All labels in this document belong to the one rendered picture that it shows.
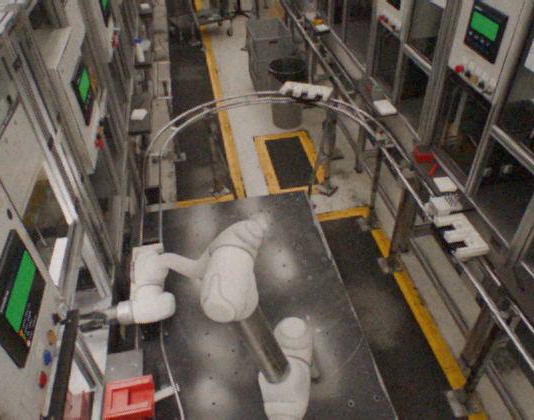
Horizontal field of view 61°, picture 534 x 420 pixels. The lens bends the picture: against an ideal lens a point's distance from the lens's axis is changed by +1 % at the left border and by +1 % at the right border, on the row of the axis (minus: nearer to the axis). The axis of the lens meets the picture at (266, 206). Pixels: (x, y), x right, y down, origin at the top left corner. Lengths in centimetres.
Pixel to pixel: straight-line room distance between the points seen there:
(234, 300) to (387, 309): 194
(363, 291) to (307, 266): 86
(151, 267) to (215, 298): 62
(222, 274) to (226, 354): 85
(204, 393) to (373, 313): 141
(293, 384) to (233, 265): 56
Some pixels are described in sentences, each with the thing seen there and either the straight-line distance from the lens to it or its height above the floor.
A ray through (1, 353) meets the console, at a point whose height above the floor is 162.
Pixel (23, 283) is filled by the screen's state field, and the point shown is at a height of 165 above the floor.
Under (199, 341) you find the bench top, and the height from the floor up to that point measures 68.
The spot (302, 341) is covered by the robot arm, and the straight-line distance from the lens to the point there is 179.
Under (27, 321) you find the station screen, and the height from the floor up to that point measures 159.
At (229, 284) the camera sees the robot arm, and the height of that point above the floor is 149.
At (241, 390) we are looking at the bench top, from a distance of 199.
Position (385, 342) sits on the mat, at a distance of 294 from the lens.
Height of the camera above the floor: 245
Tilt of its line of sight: 41 degrees down
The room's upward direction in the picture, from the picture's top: 3 degrees counter-clockwise
